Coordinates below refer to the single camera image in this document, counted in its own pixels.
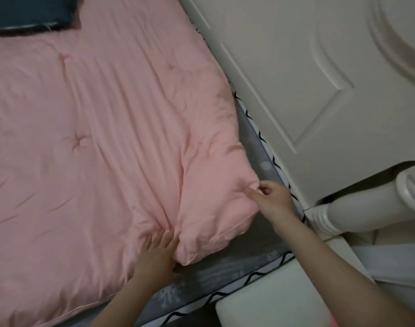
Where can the person's left hand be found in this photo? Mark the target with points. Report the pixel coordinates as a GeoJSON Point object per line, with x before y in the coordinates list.
{"type": "Point", "coordinates": [156, 265]}

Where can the person's right hand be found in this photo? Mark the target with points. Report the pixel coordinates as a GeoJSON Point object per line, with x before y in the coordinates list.
{"type": "Point", "coordinates": [277, 200]}

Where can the person's left fingers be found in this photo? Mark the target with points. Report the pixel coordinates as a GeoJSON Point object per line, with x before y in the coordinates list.
{"type": "Point", "coordinates": [161, 240]}

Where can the person's right thumb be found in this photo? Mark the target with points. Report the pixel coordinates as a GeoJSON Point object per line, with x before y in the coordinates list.
{"type": "Point", "coordinates": [256, 194]}

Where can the pink quilt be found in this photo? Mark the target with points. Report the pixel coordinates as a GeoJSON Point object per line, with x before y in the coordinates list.
{"type": "Point", "coordinates": [101, 132]}

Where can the person's left forearm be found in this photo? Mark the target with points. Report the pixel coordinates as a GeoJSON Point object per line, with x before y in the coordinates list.
{"type": "Point", "coordinates": [125, 306]}

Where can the person's right forearm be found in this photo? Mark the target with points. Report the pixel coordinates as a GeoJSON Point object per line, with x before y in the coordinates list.
{"type": "Point", "coordinates": [333, 275]}

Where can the black white zigzag mattress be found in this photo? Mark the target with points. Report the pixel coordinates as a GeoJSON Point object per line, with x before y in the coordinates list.
{"type": "Point", "coordinates": [279, 170]}

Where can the grey snowflake bed sheet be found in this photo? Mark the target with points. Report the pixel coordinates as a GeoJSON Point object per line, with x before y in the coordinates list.
{"type": "Point", "coordinates": [228, 265]}

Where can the cream bed footboard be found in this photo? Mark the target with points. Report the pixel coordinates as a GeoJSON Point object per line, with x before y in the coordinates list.
{"type": "Point", "coordinates": [269, 303]}

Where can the cream wardrobe door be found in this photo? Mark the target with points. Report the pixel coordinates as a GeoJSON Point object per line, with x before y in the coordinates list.
{"type": "Point", "coordinates": [279, 64]}

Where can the pink sleeve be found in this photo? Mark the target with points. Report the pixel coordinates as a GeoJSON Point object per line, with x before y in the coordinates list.
{"type": "Point", "coordinates": [330, 319]}

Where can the dark blue pillow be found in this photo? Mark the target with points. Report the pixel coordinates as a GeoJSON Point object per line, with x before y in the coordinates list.
{"type": "Point", "coordinates": [30, 11]}

